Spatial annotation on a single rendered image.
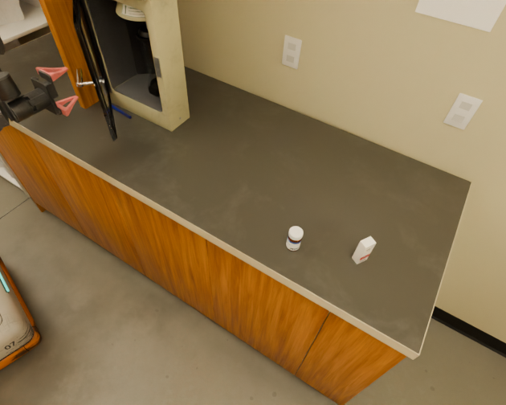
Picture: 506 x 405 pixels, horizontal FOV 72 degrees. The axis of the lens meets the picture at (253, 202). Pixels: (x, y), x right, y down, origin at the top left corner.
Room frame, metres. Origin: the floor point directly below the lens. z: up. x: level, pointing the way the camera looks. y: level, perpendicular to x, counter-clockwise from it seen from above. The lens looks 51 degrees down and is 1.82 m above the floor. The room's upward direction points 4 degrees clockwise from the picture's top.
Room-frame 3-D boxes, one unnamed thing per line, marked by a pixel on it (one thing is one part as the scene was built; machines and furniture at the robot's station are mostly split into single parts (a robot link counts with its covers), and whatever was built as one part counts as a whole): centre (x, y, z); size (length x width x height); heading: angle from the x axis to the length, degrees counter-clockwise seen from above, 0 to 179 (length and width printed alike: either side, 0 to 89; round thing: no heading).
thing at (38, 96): (0.84, 0.64, 1.19); 0.07 x 0.07 x 0.10; 60
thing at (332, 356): (1.09, 0.29, 0.45); 2.05 x 0.67 x 0.90; 61
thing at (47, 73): (0.91, 0.61, 1.23); 0.09 x 0.07 x 0.07; 150
